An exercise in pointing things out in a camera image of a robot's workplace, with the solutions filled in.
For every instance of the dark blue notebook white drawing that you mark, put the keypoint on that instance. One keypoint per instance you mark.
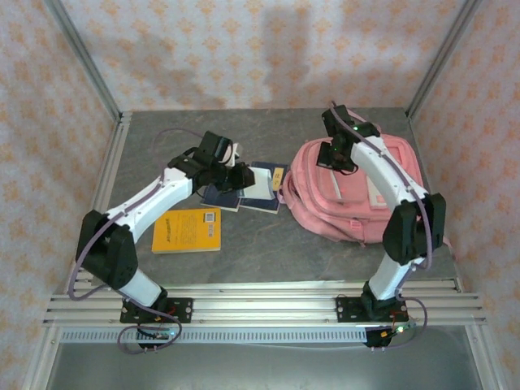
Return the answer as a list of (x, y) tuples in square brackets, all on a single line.
[(262, 180)]

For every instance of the dark blue notebook yellow label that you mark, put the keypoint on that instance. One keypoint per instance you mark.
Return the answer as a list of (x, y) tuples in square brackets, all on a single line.
[(219, 201)]

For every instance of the yellow book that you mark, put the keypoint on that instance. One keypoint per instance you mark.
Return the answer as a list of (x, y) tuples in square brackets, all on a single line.
[(187, 233)]

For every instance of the pink backpack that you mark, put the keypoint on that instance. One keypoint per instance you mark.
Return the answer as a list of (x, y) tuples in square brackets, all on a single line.
[(325, 203)]

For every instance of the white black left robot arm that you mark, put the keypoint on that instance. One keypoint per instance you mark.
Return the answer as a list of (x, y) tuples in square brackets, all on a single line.
[(158, 199)]

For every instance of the green circuit board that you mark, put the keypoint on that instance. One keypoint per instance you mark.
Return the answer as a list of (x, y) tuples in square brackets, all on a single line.
[(400, 329), (162, 335)]

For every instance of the grey metal shelf sheet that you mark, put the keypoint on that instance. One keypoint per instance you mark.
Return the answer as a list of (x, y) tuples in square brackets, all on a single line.
[(264, 369)]

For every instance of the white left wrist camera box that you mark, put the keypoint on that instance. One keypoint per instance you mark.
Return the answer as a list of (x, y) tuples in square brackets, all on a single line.
[(232, 153)]

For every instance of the aluminium side rail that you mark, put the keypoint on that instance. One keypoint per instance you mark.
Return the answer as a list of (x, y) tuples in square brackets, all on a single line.
[(118, 154)]

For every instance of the aluminium rail beam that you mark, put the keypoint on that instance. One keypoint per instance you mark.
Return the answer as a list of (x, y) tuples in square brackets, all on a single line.
[(264, 308)]

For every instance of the aluminium frame post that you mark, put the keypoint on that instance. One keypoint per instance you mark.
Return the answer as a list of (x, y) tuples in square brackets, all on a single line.
[(81, 53), (443, 53)]

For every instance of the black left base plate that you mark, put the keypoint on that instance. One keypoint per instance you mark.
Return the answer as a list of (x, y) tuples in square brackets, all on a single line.
[(183, 310)]

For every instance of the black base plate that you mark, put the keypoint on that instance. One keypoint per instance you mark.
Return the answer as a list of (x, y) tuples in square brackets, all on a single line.
[(183, 310), (345, 310)]

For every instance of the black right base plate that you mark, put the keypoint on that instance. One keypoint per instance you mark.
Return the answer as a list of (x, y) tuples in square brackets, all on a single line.
[(345, 310)]

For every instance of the black duct bracket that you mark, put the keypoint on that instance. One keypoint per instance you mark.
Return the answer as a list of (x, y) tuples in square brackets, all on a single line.
[(373, 339)]

